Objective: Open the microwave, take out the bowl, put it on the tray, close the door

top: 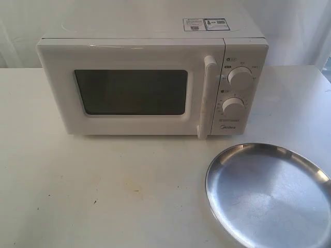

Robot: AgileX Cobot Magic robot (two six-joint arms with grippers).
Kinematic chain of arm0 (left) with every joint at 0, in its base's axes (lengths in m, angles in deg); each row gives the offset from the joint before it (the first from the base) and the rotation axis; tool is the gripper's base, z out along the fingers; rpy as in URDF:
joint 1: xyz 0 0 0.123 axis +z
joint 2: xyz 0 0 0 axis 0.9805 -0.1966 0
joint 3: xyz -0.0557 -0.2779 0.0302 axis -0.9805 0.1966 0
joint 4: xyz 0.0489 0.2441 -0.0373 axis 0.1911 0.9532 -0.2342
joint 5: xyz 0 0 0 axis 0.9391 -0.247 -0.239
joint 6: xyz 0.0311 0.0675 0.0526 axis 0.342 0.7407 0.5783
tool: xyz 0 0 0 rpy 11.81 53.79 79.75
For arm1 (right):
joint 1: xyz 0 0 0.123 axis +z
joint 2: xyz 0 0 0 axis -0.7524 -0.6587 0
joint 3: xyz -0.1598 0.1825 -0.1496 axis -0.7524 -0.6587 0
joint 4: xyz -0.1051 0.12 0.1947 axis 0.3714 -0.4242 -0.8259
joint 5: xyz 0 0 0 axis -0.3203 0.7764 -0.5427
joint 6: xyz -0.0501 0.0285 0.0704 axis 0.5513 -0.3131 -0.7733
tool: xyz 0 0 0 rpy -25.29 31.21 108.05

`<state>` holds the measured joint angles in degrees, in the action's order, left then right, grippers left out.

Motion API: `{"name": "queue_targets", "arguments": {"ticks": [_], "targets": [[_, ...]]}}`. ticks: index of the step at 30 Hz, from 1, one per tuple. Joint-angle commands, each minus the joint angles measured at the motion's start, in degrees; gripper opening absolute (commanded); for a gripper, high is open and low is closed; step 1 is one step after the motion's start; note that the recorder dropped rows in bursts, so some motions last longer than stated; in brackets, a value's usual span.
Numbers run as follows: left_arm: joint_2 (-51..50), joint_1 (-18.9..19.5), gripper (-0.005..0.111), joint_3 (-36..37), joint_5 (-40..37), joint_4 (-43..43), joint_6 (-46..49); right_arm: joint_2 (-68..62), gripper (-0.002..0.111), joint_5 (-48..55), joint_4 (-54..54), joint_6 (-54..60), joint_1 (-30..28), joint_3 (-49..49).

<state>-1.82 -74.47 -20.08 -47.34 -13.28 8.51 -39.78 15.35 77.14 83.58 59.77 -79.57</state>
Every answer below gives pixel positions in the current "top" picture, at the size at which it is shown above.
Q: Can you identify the white microwave oven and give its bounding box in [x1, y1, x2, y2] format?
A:
[41, 1, 268, 137]

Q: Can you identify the lower white control knob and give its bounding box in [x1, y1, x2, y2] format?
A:
[222, 98, 245, 118]

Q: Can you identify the white control knob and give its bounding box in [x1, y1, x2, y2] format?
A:
[228, 67, 253, 90]
[222, 98, 245, 118]

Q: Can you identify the white and blue warning sticker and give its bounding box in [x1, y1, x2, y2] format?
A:
[183, 18, 230, 32]

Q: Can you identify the round stainless steel tray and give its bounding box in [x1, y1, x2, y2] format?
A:
[205, 143, 330, 247]

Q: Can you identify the upper white control knob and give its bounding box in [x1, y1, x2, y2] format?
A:
[228, 67, 253, 90]

